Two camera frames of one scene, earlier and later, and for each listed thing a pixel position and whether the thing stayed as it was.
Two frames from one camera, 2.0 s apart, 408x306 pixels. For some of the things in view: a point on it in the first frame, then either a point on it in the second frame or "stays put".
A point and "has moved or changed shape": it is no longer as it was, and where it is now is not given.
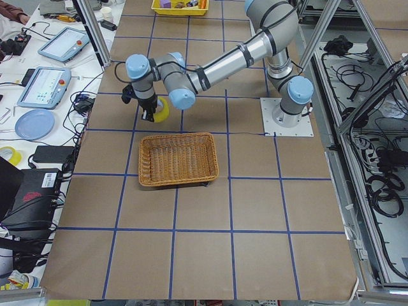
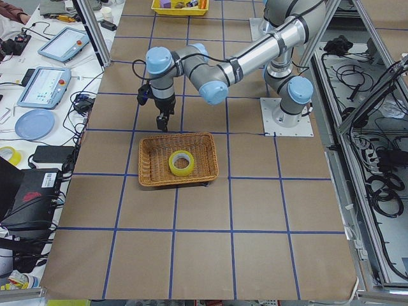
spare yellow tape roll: x=16 y=157 stays put
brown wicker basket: x=177 y=158 stays put
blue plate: x=34 y=124 stays put
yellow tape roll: x=161 y=116 has moved or changed shape
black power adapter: x=58 y=154 stays put
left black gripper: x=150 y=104 to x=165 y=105
